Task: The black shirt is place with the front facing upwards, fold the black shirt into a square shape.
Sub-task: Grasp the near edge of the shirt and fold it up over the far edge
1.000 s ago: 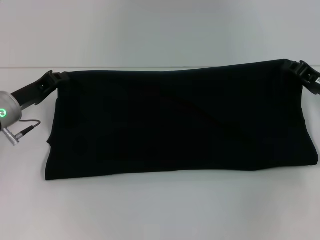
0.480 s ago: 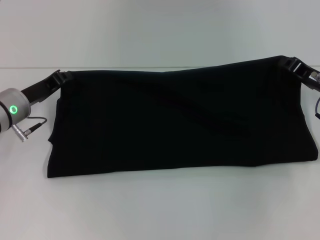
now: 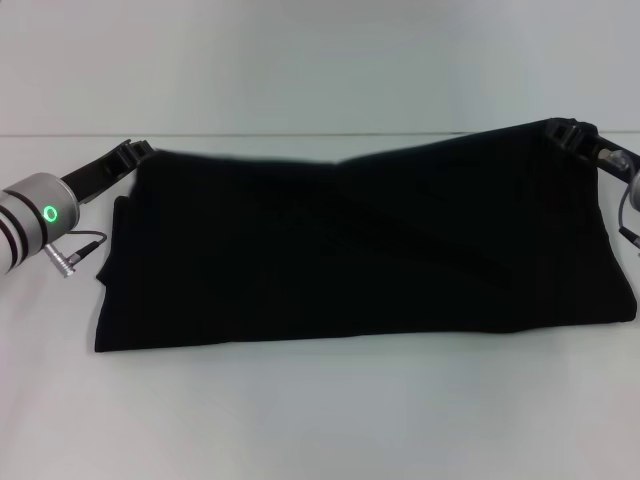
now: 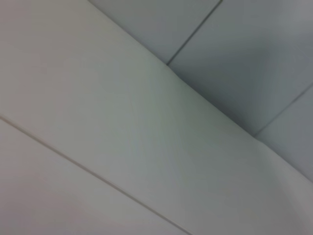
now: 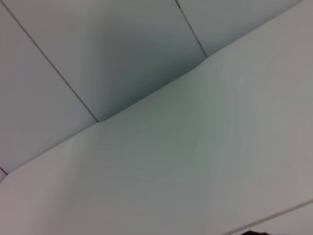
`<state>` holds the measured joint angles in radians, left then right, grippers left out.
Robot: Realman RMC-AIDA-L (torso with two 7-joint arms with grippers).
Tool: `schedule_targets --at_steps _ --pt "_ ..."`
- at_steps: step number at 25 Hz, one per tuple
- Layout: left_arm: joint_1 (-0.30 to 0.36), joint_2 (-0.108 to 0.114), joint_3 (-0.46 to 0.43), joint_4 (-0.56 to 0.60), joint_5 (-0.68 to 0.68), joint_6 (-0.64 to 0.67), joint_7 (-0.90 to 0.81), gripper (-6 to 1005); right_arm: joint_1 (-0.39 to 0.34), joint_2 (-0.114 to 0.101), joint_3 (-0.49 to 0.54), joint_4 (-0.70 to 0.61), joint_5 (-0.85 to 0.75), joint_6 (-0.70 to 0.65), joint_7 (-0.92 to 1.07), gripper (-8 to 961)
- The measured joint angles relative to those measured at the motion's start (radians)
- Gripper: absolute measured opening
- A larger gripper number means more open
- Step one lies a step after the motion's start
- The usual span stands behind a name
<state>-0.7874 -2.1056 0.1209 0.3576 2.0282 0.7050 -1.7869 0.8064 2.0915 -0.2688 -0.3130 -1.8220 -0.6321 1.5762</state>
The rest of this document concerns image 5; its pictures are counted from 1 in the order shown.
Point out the black T-shirt with FREE print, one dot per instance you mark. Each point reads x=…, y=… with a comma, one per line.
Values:
x=254, y=233

